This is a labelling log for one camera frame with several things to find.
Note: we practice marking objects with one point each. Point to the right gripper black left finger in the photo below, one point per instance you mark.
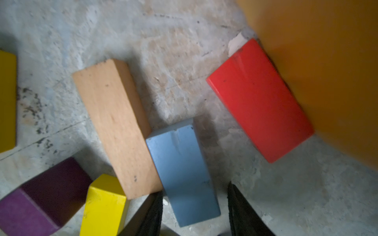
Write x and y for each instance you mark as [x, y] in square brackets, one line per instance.
[147, 220]

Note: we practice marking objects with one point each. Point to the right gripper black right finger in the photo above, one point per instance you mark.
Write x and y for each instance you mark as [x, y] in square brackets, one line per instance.
[244, 220]

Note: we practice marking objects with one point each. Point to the blue long block top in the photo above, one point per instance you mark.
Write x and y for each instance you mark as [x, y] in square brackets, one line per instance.
[182, 169]

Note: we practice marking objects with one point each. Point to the yellow small long block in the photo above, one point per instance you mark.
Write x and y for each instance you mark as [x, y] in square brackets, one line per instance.
[106, 208]

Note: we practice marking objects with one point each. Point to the purple cube centre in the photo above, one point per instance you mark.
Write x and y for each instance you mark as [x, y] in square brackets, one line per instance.
[44, 204]

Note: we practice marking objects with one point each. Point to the natural wood block top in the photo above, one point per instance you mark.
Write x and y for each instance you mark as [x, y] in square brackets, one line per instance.
[110, 96]

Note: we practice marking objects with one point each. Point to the red flat block top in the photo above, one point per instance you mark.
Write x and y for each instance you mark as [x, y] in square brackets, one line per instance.
[257, 97]

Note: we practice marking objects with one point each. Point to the yellow plastic basket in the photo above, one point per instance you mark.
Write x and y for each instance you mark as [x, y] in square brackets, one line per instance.
[327, 53]

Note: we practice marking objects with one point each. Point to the yellow block left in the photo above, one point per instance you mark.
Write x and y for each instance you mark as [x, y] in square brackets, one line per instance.
[8, 100]

